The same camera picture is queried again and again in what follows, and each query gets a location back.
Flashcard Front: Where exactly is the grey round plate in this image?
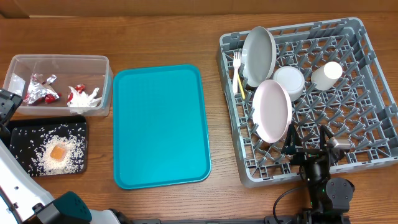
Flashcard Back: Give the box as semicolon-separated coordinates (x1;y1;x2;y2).
242;26;277;88

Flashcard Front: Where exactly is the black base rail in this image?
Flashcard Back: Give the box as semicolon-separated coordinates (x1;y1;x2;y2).
131;216;351;224

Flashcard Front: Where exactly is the orange food piece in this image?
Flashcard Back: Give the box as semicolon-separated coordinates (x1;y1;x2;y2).
50;145;68;162

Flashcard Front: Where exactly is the white paper cup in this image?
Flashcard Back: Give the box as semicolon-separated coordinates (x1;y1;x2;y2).
311;62;343;91

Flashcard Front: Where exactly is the foil wrapper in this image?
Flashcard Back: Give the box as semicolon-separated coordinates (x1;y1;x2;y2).
24;73;60;105

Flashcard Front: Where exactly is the white rice pile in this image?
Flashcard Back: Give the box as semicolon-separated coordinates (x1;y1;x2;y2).
12;124;87;175

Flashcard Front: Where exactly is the red ketchup packet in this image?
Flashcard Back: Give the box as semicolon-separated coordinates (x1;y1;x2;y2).
68;84;86;103

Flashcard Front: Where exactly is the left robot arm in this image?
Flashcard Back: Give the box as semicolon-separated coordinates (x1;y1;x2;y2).
1;89;132;223

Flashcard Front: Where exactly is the teal plastic tray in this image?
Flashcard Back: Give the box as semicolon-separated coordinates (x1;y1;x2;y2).
113;64;211;190

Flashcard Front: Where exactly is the white plate with cutlery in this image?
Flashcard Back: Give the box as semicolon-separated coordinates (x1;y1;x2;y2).
252;80;292;143

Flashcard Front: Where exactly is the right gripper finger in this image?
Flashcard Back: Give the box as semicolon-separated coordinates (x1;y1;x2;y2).
320;125;334;151
282;124;301;152

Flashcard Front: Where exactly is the yellow plastic spoon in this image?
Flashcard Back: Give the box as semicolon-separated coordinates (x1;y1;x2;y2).
238;74;246;100

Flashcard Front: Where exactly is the black tray bin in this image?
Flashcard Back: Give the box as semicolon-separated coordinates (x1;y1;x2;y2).
4;115;90;177

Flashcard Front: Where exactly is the white napkin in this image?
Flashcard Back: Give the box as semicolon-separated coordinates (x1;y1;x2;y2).
67;87;102;114

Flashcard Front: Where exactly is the small grey bowl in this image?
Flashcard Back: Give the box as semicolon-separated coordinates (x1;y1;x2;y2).
272;66;305;102

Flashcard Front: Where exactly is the clear plastic bin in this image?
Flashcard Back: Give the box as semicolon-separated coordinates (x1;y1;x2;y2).
3;54;113;116

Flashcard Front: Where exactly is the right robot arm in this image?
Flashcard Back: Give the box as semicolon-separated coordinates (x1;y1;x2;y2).
273;124;355;223

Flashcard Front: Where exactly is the grey dishwasher rack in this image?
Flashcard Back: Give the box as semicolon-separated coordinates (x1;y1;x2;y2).
217;17;397;188

